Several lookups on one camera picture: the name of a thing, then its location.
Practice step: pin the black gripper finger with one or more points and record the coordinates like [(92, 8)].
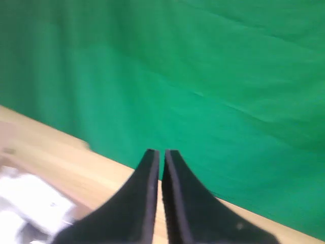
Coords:
[(127, 218), (200, 221)]

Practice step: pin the white bottle with black cap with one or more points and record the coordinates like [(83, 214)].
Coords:
[(38, 200)]

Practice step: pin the brown cardboard box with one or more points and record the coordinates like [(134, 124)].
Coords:
[(5, 152)]

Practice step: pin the green backdrop cloth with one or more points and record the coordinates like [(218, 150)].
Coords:
[(177, 76)]

